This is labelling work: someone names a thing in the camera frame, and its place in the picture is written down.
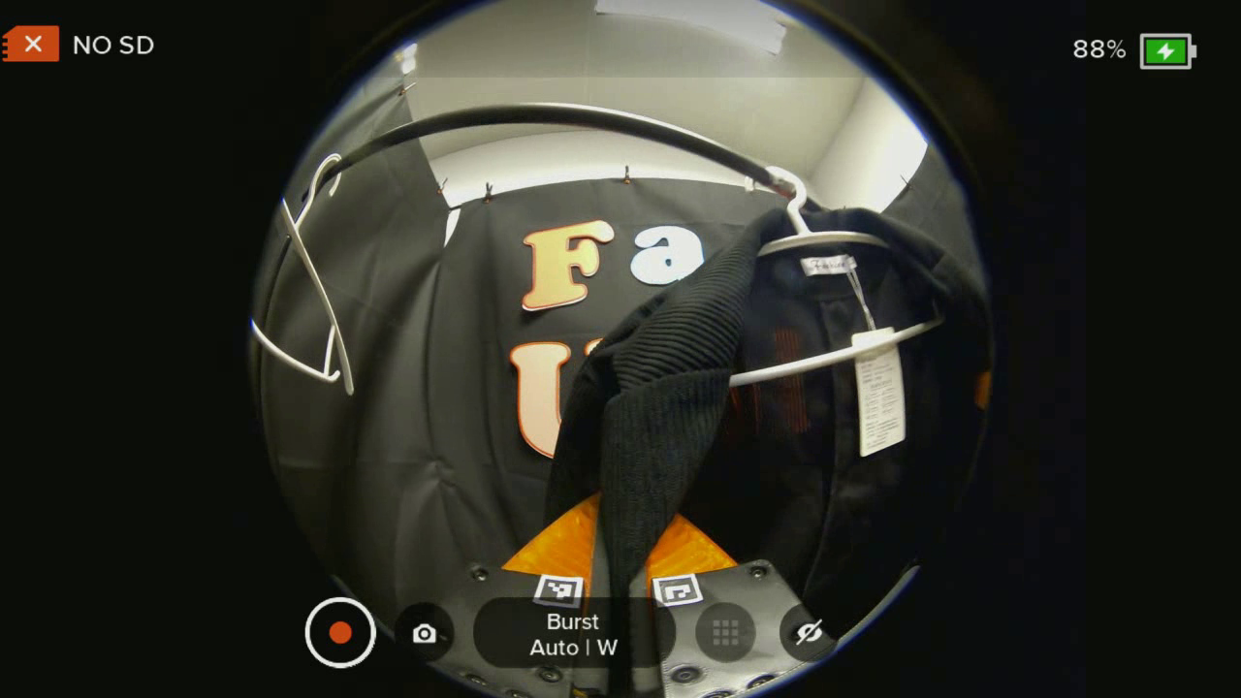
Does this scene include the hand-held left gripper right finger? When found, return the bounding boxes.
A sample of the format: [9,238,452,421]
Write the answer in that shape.
[638,514,837,698]

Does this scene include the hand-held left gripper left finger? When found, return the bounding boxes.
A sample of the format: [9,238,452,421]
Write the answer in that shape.
[451,490,607,698]

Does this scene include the black jacket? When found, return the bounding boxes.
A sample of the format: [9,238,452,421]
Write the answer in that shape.
[543,204,995,698]

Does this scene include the white hanger with clothes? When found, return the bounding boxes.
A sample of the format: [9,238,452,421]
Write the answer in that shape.
[727,165,946,389]

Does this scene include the empty white plastic hanger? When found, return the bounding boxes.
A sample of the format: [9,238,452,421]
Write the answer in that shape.
[250,153,356,397]

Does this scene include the black backdrop cloth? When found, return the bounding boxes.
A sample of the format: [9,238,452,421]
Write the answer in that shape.
[252,44,990,680]

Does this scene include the row of small backdrop clips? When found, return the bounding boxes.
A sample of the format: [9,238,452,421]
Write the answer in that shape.
[396,79,914,206]

